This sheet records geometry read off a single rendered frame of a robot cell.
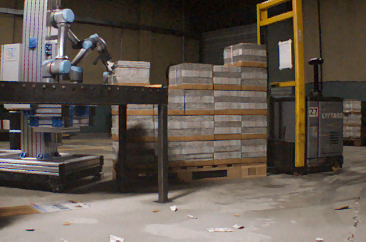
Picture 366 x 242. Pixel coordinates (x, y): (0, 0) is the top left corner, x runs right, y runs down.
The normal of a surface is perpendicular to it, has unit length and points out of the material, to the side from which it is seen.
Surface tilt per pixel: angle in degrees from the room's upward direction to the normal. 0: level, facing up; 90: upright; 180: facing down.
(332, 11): 90
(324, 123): 90
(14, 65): 90
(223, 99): 90
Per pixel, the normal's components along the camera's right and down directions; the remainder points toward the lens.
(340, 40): -0.75, -0.01
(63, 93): 0.66, -0.01
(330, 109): 0.38, -0.02
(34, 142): -0.25, -0.02
